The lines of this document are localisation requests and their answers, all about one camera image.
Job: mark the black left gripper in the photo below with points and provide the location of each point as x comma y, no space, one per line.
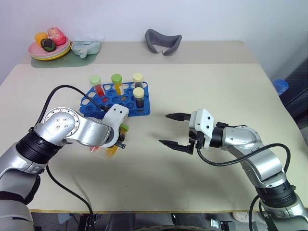
122,142

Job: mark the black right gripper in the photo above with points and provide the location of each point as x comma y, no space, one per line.
199,140

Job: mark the yellow tube with green cap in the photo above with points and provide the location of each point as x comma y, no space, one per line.
111,152

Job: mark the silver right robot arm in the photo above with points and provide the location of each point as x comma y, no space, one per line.
260,161

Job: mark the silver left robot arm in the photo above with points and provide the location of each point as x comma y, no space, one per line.
89,132

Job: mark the blue test tube rack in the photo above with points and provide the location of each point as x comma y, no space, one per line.
145,106

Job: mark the dark tube with cream cap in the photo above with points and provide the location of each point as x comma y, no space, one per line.
139,98
138,80

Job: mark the orange tube with green cap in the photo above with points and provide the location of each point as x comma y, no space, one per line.
118,86

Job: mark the red tube with green cap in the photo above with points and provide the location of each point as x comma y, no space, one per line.
99,88

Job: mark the dark equipment under table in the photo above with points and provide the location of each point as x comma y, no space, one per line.
144,221

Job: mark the grey foam face pad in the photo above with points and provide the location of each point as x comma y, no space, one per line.
151,39

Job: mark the green table mat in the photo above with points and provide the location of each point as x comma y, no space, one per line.
72,61

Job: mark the light green tray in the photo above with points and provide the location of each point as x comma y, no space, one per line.
87,47

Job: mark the yellow plate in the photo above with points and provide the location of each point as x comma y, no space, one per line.
68,50

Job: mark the white object under table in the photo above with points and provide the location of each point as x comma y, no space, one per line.
240,217

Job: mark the light green plate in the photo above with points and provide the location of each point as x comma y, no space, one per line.
51,58

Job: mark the dark green toy fruit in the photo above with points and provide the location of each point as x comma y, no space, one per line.
48,45

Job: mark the pink toy fruit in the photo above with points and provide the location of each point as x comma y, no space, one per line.
57,35

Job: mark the black carbon fibre case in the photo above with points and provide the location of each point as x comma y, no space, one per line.
297,96

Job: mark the pink plate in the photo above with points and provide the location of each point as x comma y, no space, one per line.
36,50

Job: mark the orange toy fruit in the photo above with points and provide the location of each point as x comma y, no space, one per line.
39,38

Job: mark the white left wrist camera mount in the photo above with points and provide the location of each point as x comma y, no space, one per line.
115,115

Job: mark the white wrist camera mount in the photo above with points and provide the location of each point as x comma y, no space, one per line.
203,120
115,115

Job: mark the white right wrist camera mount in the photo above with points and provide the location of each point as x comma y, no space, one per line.
203,120

